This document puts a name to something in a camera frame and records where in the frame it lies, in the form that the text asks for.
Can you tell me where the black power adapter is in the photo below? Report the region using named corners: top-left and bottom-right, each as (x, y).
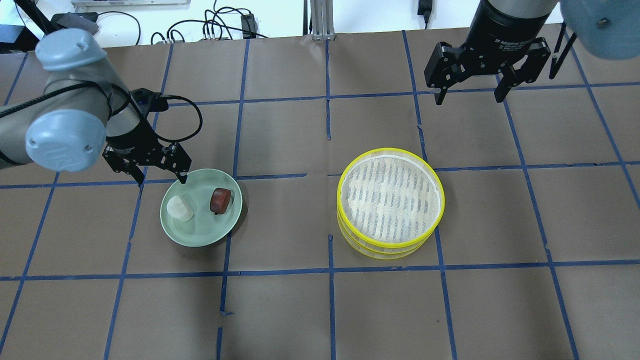
top-left (240, 13), bottom-right (258, 38)

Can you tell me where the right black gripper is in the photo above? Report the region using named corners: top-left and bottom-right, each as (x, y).
top-left (423, 14), bottom-right (551, 106)

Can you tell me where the white bun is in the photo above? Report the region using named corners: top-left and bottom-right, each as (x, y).
top-left (166, 195), bottom-right (194, 223)

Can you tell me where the black camera stand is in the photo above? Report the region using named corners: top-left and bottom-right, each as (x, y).
top-left (0, 0), bottom-right (100, 53)

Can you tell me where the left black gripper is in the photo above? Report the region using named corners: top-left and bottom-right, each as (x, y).
top-left (102, 131), bottom-right (192, 187)

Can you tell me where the green plate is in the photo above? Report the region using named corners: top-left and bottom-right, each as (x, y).
top-left (159, 168), bottom-right (243, 248)

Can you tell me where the aluminium frame post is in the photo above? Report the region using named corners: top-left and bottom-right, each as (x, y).
top-left (309, 0), bottom-right (336, 41)

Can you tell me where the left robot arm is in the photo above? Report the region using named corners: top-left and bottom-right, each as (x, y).
top-left (0, 28), bottom-right (192, 185)

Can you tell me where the yellow steamer layer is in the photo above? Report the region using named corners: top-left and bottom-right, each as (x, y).
top-left (337, 219), bottom-right (430, 260)
top-left (336, 147), bottom-right (446, 248)

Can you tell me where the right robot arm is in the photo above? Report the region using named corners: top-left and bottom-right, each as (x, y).
top-left (423, 0), bottom-right (640, 105)

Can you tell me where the brown bun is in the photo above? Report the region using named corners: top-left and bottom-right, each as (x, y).
top-left (209, 187), bottom-right (233, 215)

